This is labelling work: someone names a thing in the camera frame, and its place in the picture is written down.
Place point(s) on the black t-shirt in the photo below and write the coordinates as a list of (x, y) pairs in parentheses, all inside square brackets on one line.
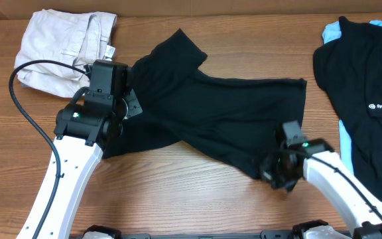
[(230, 120)]

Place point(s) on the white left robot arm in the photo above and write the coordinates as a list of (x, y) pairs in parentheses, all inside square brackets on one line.
[(84, 127)]

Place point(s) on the light blue garment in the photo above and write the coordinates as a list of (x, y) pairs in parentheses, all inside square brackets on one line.
[(332, 32)]

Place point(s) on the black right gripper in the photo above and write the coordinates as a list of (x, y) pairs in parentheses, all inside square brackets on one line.
[(264, 171)]

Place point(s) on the black garment with logo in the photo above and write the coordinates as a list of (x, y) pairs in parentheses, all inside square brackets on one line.
[(349, 70)]

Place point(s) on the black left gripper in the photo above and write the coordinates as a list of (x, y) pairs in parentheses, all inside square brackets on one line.
[(134, 106)]

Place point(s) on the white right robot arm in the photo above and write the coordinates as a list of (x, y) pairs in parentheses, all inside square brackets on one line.
[(317, 163)]

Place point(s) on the beige folded trousers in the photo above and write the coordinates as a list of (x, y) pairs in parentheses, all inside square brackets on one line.
[(73, 39)]

